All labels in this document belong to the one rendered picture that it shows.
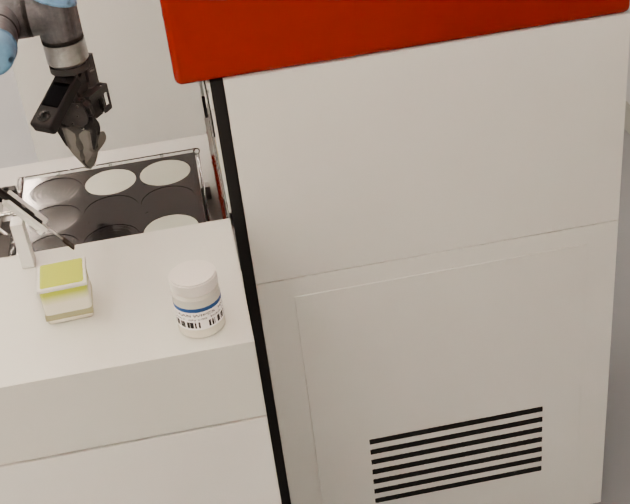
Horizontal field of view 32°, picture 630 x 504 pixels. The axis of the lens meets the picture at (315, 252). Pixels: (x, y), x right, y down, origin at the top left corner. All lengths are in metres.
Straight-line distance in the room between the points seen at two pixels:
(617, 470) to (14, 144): 2.75
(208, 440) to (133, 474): 0.13
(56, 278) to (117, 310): 0.10
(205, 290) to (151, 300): 0.17
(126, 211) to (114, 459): 0.56
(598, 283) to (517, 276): 0.17
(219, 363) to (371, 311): 0.49
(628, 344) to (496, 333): 1.01
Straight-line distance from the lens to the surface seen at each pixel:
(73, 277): 1.70
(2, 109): 4.86
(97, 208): 2.13
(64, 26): 2.00
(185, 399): 1.66
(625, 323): 3.18
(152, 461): 1.74
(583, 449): 2.44
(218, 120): 1.80
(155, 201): 2.11
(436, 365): 2.16
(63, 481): 1.76
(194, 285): 1.57
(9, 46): 1.87
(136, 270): 1.80
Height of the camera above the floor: 1.95
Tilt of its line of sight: 34 degrees down
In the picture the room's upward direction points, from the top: 7 degrees counter-clockwise
